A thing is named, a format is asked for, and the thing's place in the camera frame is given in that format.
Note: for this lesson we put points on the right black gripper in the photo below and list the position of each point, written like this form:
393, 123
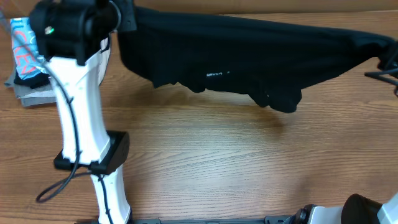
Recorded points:
386, 59

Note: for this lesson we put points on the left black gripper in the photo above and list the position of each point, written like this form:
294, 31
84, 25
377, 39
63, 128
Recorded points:
128, 23

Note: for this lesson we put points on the black shirt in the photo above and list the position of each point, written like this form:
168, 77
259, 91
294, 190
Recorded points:
272, 62

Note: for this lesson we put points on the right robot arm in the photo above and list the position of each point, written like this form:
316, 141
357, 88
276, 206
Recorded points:
357, 209

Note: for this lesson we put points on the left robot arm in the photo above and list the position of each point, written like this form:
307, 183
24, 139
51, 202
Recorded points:
73, 38

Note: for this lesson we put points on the beige folded garment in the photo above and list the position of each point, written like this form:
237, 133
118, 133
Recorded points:
105, 53

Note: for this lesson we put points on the light blue printed shirt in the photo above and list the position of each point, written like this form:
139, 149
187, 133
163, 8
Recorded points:
24, 45

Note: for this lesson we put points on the black folded garment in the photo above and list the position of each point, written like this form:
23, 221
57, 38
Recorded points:
39, 80

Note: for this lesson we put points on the grey folded garment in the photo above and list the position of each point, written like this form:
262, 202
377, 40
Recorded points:
31, 97

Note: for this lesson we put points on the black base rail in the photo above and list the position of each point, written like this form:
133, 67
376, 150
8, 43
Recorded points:
266, 220

